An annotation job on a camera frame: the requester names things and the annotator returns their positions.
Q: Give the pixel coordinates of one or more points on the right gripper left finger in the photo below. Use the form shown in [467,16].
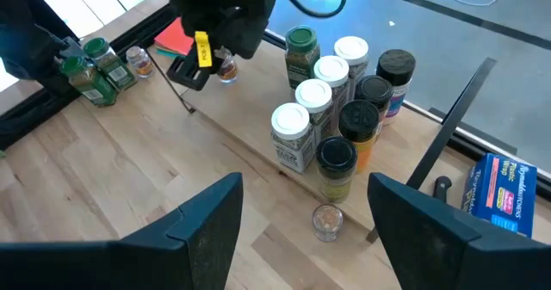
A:
[172,255]

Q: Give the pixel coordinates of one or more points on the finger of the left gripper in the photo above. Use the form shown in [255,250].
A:
[189,72]
[249,45]

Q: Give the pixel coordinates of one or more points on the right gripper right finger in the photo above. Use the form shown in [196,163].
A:
[430,255]

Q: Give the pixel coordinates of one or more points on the small clear spice jar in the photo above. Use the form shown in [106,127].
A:
[140,61]
[327,222]
[228,70]

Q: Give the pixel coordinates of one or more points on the green-lid herb jar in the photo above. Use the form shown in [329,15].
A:
[301,40]
[88,80]
[109,64]

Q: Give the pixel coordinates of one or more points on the black-lid jar red label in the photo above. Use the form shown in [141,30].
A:
[373,90]

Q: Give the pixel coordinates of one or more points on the black-lid jar orange label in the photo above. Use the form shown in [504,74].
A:
[358,120]

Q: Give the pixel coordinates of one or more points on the black-lid jar yellow-green label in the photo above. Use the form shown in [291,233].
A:
[336,156]

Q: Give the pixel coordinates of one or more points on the black-lid jar purple label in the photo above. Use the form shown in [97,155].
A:
[396,66]

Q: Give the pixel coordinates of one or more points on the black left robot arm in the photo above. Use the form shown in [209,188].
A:
[26,49]

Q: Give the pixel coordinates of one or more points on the yellow tag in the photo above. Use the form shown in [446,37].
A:
[203,49]

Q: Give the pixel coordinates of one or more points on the green paper sheet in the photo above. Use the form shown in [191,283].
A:
[165,53]

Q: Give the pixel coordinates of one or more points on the blue plastic wrap box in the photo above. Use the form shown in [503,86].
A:
[501,195]

